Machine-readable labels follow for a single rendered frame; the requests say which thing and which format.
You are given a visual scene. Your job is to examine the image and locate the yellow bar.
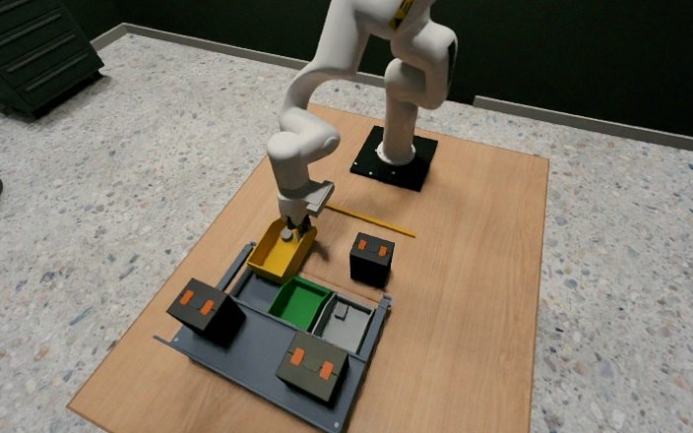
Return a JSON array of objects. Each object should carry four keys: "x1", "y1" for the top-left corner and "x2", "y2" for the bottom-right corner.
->
[{"x1": 325, "y1": 203, "x2": 416, "y2": 238}]

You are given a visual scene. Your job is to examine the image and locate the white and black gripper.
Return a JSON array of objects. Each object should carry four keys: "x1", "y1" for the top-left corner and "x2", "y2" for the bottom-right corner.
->
[{"x1": 278, "y1": 191, "x2": 311, "y2": 232}]

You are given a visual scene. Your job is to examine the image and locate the green open bin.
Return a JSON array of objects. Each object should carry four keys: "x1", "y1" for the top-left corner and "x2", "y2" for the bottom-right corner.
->
[{"x1": 267, "y1": 276, "x2": 332, "y2": 333}]

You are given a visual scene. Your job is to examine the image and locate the grey open bin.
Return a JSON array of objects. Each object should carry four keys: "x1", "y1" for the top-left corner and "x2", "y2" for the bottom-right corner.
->
[{"x1": 312, "y1": 291, "x2": 375, "y2": 354}]

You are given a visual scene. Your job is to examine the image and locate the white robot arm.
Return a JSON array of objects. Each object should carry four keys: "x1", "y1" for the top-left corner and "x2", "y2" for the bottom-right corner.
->
[{"x1": 267, "y1": 0, "x2": 458, "y2": 218}]

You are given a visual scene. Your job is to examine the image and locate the yellow open-front bin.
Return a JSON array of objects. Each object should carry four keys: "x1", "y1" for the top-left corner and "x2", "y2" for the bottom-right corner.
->
[{"x1": 246, "y1": 217, "x2": 318, "y2": 285}]

